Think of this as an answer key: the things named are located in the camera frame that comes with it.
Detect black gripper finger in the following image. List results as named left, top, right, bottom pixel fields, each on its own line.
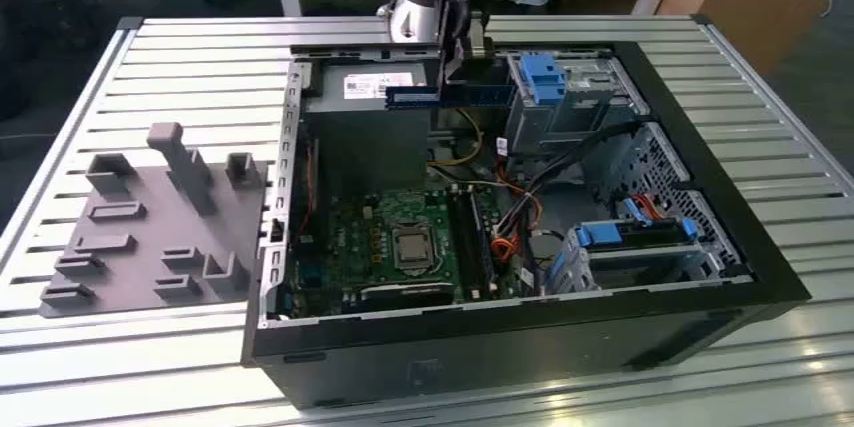
left=467, top=8, right=499, bottom=63
left=436, top=0, right=496, bottom=87

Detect black RAM slot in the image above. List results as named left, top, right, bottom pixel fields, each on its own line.
left=444, top=185, right=476, bottom=301
left=459, top=187, right=487, bottom=298

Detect blue disk carrier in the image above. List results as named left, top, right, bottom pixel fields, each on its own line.
left=522, top=53, right=570, bottom=106

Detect silver power supply unit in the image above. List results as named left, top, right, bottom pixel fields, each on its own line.
left=299, top=60, right=442, bottom=188

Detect silver drive cage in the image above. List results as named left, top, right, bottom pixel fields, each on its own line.
left=503, top=51, right=652, bottom=184

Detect metal socket cover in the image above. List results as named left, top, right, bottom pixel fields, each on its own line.
left=387, top=222, right=446, bottom=276

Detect silver CPU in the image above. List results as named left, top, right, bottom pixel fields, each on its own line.
left=396, top=235, right=434, bottom=266

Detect green motherboard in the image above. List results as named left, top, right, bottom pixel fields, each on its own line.
left=292, top=184, right=535, bottom=318

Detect hard disk in blue carrier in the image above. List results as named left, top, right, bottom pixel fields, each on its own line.
left=574, top=218, right=700, bottom=252

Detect black open PC case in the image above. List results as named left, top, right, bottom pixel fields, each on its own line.
left=239, top=39, right=812, bottom=411

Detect grey parts rack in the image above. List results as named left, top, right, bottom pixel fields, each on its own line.
left=39, top=121, right=279, bottom=318

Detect yellow cable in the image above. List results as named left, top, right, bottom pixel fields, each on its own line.
left=426, top=109, right=487, bottom=169

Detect black cable bundle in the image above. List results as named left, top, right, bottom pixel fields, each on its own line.
left=506, top=120, right=643, bottom=228

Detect red and black twisted wire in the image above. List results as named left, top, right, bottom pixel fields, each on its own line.
left=297, top=180, right=316, bottom=237

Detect red SATA cable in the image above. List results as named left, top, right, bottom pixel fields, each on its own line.
left=631, top=193, right=670, bottom=222

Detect orange and red wires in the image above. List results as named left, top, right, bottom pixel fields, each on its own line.
left=490, top=238, right=530, bottom=266

